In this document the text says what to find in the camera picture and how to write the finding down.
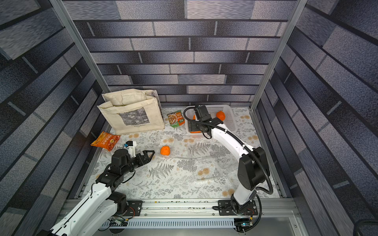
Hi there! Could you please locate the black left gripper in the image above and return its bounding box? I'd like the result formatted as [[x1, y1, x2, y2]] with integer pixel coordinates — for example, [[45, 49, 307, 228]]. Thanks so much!
[[121, 149, 156, 176]]

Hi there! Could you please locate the orange fruit one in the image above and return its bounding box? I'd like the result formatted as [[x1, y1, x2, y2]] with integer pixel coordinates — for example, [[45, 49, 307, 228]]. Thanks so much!
[[216, 111, 225, 121]]

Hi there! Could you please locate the orange fruit six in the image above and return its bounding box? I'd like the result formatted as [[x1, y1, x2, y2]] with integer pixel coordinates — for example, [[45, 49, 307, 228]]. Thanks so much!
[[160, 146, 171, 156]]

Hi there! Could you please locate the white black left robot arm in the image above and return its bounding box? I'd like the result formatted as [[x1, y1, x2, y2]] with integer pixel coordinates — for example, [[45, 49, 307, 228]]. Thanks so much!
[[38, 146, 155, 236]]

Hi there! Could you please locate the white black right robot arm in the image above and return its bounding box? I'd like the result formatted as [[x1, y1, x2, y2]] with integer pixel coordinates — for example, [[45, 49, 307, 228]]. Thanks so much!
[[183, 105, 274, 214]]

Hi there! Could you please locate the white plastic perforated basket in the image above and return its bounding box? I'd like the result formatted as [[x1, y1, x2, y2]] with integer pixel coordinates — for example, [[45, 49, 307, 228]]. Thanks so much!
[[185, 104, 238, 135]]

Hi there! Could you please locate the green red snack packet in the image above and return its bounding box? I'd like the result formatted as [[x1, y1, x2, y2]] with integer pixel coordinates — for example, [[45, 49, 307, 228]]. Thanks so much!
[[167, 110, 185, 128]]

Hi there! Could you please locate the orange red snack bag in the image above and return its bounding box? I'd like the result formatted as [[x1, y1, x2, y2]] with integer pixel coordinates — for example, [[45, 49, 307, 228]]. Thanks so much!
[[91, 131, 121, 151]]

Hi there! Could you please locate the cream Monet canvas tote bag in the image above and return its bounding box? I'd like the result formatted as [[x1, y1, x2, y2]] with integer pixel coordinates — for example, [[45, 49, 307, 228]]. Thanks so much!
[[98, 88, 165, 135]]

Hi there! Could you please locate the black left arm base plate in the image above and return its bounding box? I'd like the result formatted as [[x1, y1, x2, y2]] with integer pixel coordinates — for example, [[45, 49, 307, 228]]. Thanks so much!
[[122, 200, 143, 218]]

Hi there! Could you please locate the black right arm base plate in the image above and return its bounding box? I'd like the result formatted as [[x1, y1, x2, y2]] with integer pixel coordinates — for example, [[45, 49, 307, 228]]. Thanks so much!
[[213, 200, 258, 216]]

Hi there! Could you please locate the aluminium front rail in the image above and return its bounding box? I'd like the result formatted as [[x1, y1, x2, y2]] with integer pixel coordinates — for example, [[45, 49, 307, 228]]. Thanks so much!
[[128, 198, 300, 219]]

